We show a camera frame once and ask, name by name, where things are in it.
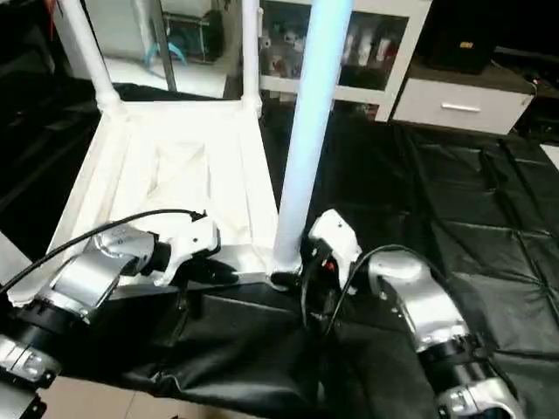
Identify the white plastic table top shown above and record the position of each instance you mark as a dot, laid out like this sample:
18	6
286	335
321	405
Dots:
175	175

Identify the white plastic table leg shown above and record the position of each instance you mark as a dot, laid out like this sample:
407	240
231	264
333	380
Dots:
310	113
87	52
9	253
251	52

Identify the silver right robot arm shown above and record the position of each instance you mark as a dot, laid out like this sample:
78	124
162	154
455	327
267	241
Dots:
419	305

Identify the black work mat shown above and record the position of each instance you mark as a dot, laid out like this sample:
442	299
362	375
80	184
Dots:
454	192

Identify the white drawer unit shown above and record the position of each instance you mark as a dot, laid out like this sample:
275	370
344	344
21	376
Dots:
463	105

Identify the white glass door cabinet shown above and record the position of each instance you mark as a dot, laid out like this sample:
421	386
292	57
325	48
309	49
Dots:
367	52

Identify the black low shelf unit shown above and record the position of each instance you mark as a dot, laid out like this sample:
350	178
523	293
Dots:
498	35

